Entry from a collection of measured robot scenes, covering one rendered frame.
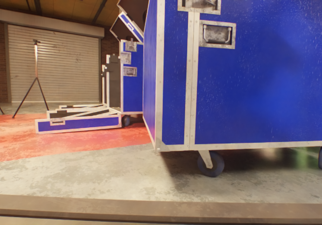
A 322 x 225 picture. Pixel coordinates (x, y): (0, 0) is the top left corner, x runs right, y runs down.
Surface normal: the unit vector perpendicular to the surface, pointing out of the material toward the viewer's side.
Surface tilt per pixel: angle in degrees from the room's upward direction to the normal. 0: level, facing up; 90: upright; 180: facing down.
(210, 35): 90
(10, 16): 90
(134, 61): 90
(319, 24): 90
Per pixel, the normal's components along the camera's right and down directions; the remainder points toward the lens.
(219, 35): 0.15, 0.11
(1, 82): 0.51, 0.10
